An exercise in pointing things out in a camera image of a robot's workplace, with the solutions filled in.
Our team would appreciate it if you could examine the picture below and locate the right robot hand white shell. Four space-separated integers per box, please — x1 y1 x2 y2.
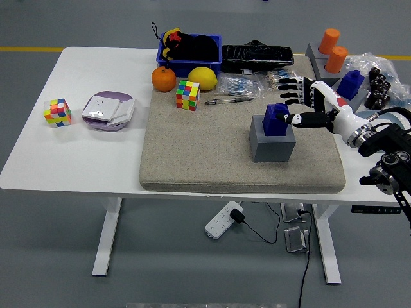
277 76 370 144

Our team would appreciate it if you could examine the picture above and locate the blue seal stamp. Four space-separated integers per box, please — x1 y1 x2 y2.
263 103 292 137
336 69 366 99

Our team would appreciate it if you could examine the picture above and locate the grey seal holder block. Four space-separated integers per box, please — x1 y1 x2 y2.
313 56 347 89
304 42 333 62
249 115 297 164
333 78 370 112

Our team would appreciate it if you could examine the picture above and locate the orange cylinder seal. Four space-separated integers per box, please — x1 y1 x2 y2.
318 28 341 55
324 46 349 74

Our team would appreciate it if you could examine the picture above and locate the light blue plate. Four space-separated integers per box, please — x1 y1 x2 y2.
356 108 408 129

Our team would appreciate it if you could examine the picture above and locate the clear plastic bags pile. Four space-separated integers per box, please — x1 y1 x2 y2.
345 53 411 112

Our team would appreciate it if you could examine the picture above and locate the bag of brown resistors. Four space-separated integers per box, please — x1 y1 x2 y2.
253 69 301 92

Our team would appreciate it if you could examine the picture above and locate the black table control panel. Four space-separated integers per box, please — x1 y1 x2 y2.
351 205 402 214

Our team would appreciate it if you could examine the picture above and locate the black wrapped long mirror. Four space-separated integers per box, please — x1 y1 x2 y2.
220 40 295 74

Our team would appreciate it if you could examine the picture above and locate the bag of blue resistors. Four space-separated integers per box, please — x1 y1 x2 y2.
215 72 266 99

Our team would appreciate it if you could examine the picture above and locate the clear ballpoint pen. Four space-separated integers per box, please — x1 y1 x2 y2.
204 96 254 106

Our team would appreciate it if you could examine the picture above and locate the white table leg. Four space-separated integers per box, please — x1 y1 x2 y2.
311 204 342 286
91 197 123 278

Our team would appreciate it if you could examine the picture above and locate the grey-brown mat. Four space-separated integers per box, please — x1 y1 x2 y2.
139 55 347 195

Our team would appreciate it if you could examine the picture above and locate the yellow lemon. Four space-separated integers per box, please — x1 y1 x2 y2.
187 66 218 92

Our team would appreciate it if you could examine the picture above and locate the colourful puzzle cube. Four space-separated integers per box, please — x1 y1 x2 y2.
43 98 72 129
175 80 202 112

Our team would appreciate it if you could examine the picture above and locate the blue plastic bin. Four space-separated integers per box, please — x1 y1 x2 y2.
155 33 223 79

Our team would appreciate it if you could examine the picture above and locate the white power strip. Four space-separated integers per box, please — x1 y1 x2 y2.
204 201 242 240

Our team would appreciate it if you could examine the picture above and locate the orange fruit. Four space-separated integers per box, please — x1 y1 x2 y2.
151 66 177 93

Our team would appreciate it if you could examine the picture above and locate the purple plate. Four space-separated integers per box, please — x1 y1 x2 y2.
82 90 136 132

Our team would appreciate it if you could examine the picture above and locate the black power cable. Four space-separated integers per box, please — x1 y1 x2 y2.
297 208 314 308

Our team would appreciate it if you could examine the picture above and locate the silver metal bracket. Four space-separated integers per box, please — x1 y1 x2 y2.
279 202 308 223
284 225 311 254

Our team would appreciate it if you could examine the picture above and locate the black plug adapter with cord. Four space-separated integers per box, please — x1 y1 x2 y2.
230 202 281 244

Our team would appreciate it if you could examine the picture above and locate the black pouch with strap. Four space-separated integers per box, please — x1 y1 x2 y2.
150 21 220 70

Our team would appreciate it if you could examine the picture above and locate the white switch panel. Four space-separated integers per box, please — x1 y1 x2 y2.
107 98 136 126

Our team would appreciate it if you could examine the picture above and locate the white wall socket panel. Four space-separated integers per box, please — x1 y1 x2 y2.
81 96 122 122

